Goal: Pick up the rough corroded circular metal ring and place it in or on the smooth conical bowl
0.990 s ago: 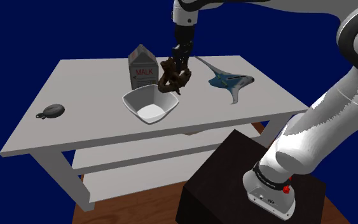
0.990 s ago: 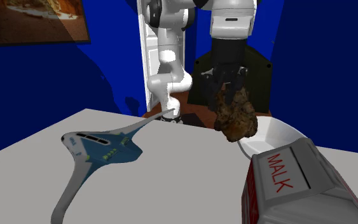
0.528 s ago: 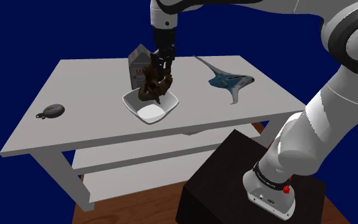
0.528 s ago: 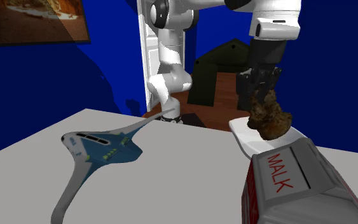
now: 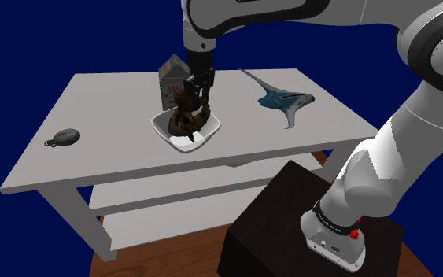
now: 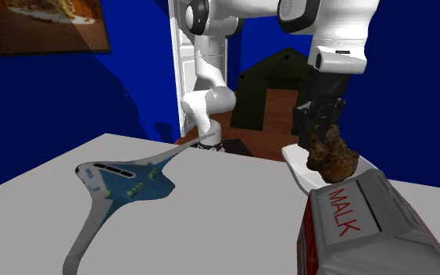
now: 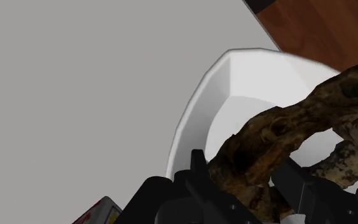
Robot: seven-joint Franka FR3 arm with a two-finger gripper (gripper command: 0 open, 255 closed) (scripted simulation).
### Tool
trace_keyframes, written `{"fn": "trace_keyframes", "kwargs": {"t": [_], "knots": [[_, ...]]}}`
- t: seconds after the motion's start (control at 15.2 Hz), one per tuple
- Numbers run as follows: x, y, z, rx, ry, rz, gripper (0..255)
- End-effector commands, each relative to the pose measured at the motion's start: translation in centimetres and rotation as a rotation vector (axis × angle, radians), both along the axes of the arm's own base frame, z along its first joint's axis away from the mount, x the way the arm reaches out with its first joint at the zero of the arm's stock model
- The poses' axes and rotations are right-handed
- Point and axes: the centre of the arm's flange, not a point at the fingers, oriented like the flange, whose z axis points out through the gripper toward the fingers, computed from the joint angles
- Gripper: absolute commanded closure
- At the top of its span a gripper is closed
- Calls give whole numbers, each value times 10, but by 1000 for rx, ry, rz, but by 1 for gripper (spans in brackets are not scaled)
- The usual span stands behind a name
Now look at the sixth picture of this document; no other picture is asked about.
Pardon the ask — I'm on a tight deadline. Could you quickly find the grey and red milk carton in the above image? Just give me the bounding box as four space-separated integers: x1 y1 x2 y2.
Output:
296 169 440 275

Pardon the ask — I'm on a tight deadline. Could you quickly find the dark tent-shaped house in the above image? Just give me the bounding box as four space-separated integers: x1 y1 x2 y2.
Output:
229 47 313 133

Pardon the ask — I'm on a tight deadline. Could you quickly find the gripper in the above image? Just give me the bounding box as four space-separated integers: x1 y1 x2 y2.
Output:
292 66 352 149

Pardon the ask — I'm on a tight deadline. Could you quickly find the blue and white toy aircraft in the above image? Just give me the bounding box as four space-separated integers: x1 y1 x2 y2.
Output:
62 132 216 275

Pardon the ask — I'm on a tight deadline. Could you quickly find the brown lumpy food piece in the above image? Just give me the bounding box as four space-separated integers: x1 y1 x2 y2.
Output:
305 123 360 184

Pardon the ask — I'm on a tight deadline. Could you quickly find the white door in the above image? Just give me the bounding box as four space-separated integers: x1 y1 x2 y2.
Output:
167 0 229 139

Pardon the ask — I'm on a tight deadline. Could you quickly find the framed wall picture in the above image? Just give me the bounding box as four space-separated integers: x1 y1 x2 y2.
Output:
0 0 113 59

